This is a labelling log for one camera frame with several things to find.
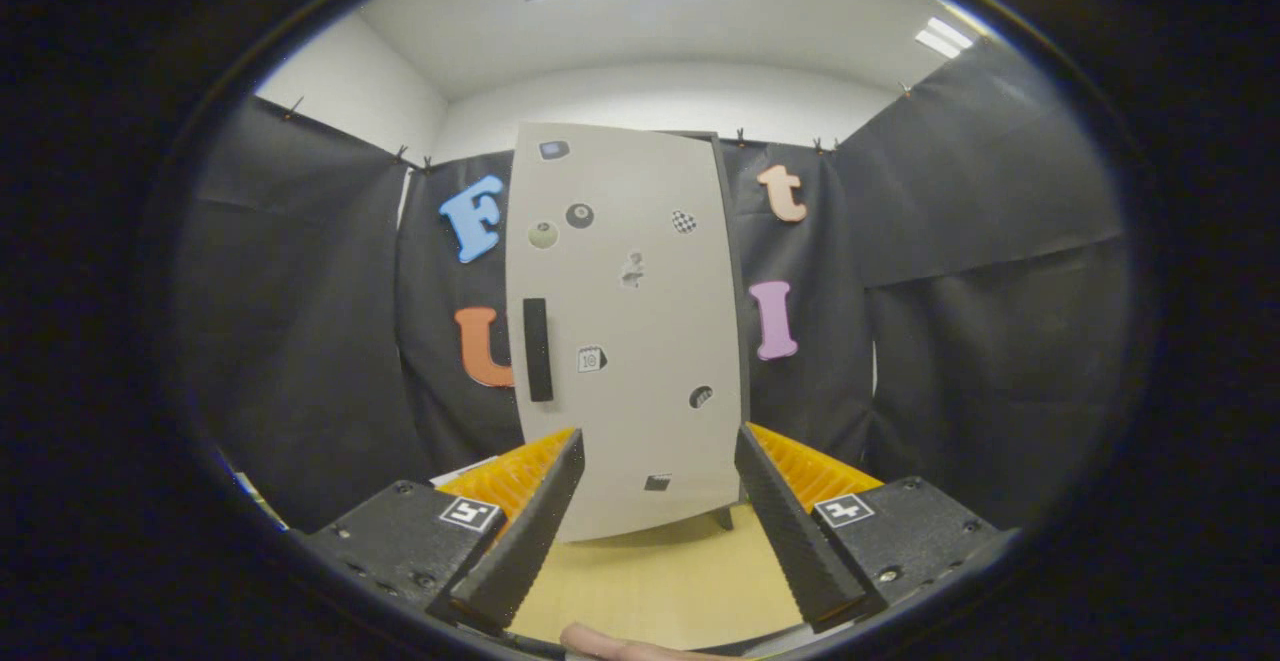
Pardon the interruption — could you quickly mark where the grey shoe cabinet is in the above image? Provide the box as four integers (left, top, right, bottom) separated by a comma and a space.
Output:
690, 131, 753, 532

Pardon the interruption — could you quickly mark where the small ceiling light panel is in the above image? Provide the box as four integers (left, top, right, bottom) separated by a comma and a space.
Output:
914, 17, 974, 59

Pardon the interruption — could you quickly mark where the black backdrop cloth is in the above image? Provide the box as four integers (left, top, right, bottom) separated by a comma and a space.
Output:
180, 36, 1131, 537

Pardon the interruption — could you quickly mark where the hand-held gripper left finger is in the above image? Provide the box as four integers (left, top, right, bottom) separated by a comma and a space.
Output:
300, 428, 586, 637

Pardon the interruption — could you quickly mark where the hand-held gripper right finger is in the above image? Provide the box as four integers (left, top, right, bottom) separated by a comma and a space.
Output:
735, 422, 1021, 634

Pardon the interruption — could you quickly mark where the black door handle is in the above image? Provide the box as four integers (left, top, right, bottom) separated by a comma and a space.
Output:
522, 297, 555, 403

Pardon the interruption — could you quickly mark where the light grey shoe cabinet door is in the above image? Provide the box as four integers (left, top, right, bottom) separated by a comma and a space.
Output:
505, 121, 746, 544

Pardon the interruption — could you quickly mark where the white book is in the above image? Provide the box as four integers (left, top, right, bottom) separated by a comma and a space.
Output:
430, 454, 501, 487

